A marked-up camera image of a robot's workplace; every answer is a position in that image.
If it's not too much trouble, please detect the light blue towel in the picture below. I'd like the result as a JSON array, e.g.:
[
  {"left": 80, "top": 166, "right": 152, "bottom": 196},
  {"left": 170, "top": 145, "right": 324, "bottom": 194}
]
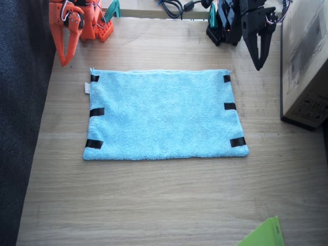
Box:
[{"left": 82, "top": 67, "right": 250, "bottom": 161}]

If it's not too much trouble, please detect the green table clamp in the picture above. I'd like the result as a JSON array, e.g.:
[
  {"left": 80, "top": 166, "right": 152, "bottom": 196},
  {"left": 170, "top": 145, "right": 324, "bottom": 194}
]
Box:
[
  {"left": 105, "top": 0, "right": 121, "bottom": 22},
  {"left": 208, "top": 3, "right": 219, "bottom": 28}
]

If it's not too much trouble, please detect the brown cardboard box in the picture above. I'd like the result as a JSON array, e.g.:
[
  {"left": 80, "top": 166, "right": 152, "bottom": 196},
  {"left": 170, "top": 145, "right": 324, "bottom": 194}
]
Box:
[{"left": 280, "top": 0, "right": 328, "bottom": 132}]

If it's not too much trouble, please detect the dark grey felt partition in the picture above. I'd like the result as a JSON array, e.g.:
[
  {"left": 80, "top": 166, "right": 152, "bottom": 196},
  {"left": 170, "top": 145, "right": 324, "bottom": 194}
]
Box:
[{"left": 0, "top": 0, "right": 57, "bottom": 246}]

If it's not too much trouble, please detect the green plastic folder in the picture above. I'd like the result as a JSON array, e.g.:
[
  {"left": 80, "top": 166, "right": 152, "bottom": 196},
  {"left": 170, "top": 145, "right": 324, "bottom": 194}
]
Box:
[{"left": 235, "top": 215, "right": 285, "bottom": 246}]

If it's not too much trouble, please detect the orange arm servo wire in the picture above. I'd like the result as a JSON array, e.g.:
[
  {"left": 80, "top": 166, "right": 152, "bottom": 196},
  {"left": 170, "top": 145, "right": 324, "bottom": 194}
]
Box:
[{"left": 59, "top": 0, "right": 77, "bottom": 23}]

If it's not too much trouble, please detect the black arm servo wire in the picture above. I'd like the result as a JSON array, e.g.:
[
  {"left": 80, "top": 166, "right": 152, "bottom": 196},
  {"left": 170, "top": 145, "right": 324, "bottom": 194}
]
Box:
[{"left": 266, "top": 0, "right": 293, "bottom": 25}]

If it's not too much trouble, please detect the black cable with ferrite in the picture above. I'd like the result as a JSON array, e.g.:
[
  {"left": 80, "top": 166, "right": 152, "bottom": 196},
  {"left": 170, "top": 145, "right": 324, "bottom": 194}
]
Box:
[{"left": 183, "top": 0, "right": 215, "bottom": 12}]

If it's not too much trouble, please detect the black coiled power cable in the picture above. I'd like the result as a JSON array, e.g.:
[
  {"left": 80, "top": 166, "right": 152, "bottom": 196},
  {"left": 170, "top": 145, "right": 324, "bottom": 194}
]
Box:
[{"left": 156, "top": 0, "right": 185, "bottom": 20}]

